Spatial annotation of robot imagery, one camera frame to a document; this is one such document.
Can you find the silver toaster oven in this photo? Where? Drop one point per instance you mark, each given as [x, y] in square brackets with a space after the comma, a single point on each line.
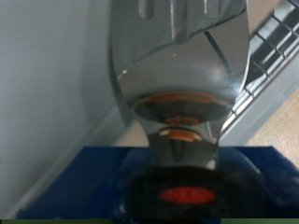
[46, 77]

